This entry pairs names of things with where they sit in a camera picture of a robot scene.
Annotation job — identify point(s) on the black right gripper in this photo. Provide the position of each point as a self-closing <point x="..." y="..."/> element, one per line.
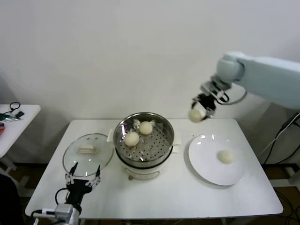
<point x="207" y="100"/>

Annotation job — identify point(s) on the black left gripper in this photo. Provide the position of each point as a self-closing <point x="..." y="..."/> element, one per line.
<point x="78" y="187"/>

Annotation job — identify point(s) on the white steamed baozi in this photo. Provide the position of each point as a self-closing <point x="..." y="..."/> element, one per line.
<point x="195" y="115"/>
<point x="131" y="138"/>
<point x="145" y="127"/>
<point x="226" y="156"/>

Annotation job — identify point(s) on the round glass lid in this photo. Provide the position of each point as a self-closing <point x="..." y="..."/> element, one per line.
<point x="98" y="161"/>

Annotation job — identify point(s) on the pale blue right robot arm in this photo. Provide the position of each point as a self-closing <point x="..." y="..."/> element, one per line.
<point x="269" y="77"/>

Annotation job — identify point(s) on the perforated steel steamer basket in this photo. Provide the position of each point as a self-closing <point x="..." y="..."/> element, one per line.
<point x="159" y="126"/>

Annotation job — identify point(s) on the white round plate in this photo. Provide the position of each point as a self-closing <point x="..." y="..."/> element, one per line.
<point x="206" y="164"/>

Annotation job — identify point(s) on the black bulky object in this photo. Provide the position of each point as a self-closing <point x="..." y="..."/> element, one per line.
<point x="7" y="199"/>

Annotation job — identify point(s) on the white folding side table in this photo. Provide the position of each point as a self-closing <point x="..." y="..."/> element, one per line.
<point x="28" y="122"/>

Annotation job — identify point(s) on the small black rectangular object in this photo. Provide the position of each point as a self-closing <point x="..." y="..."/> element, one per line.
<point x="20" y="114"/>

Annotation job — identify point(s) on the silver metal tool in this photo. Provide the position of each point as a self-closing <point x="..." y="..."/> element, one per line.
<point x="11" y="119"/>

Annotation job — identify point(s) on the red flat item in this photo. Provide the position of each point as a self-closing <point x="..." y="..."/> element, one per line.
<point x="2" y="130"/>

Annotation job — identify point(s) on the black metal floor bar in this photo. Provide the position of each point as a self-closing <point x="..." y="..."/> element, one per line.
<point x="281" y="166"/>

